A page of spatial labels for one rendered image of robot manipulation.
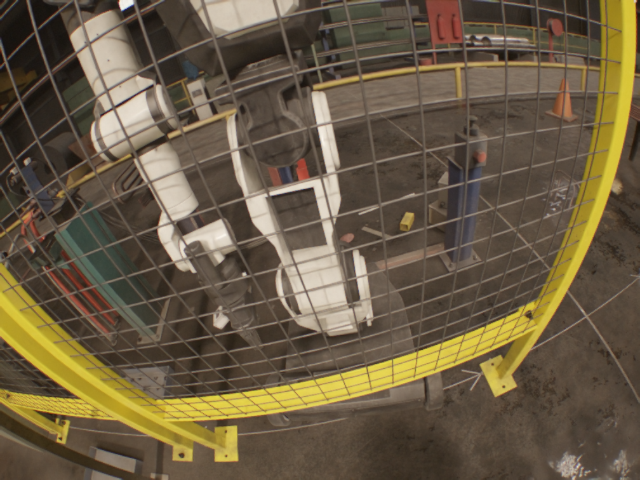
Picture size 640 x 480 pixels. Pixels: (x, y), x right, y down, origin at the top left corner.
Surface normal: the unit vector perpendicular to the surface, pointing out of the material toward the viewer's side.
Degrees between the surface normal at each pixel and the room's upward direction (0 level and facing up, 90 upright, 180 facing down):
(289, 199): 90
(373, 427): 0
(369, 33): 90
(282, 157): 95
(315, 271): 90
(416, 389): 45
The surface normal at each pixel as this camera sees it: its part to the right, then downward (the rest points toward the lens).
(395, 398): -0.15, -0.07
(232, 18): 0.33, 0.61
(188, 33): -0.37, 0.79
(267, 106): 0.03, 0.70
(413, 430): -0.22, -0.75
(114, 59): 0.69, 0.39
